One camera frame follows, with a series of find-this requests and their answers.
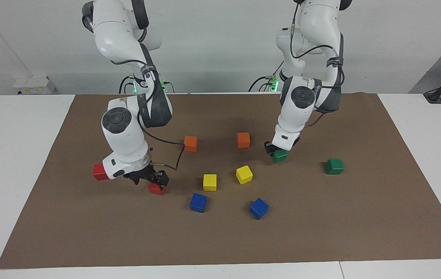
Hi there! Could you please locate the blue wooden cube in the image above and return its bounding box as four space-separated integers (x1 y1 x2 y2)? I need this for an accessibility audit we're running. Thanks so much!
189 193 208 213
249 198 269 220

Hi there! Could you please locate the white wall socket box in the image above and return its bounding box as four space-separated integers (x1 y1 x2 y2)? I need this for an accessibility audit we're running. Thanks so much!
14 76 56 95

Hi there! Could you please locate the green wooden cube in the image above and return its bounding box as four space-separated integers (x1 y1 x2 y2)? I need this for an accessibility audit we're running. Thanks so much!
271 149 288 164
325 158 345 175

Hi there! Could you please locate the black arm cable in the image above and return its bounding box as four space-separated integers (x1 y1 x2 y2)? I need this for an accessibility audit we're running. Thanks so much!
289 15 345 128
139 116 186 171

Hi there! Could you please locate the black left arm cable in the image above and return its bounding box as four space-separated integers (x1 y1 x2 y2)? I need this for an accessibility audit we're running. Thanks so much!
289 15 345 128

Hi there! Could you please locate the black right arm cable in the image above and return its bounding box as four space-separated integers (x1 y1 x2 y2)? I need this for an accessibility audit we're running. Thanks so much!
139 116 186 171

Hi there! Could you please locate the brown paper table mat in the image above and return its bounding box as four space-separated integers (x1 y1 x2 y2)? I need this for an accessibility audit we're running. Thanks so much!
0 92 441 270

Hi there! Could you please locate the yellow wooden cube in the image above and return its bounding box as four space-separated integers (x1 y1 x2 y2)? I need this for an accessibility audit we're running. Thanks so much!
235 165 253 185
203 174 218 191

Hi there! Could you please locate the black base cable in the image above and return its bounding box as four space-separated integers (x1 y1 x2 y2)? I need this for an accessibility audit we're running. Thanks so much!
118 75 135 95
248 58 285 93

